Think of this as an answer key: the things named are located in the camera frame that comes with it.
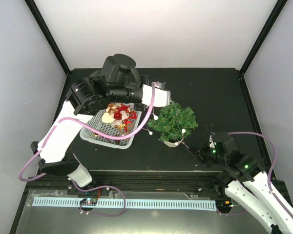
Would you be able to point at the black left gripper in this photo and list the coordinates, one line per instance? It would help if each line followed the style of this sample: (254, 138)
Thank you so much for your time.
(142, 108)

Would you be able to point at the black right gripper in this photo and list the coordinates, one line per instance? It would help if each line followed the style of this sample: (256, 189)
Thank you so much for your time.
(200, 154)

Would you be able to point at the small green christmas tree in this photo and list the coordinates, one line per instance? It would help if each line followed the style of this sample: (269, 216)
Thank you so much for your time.
(174, 122)

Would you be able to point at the white perforated plastic basket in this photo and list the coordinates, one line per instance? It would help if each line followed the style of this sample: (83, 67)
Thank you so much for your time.
(117, 128)

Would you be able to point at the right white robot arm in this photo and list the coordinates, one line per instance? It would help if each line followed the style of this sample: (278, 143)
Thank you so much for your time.
(244, 179)

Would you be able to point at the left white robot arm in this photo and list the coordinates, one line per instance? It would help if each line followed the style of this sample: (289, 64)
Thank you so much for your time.
(117, 81)

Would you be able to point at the white tree pot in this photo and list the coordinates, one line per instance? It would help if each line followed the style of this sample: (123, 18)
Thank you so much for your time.
(173, 143)

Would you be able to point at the cream heart ornament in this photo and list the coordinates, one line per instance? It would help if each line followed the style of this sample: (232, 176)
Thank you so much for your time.
(107, 117)

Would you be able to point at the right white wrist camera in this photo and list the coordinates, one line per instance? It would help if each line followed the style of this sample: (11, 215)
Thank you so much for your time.
(212, 143)

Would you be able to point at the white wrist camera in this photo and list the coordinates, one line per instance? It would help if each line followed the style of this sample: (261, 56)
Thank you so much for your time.
(161, 99)
(212, 143)

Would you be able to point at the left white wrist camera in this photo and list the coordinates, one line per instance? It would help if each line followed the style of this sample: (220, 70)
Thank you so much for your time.
(161, 99)

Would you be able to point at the white slotted cable duct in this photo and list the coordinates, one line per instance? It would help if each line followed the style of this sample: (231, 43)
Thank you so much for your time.
(166, 204)

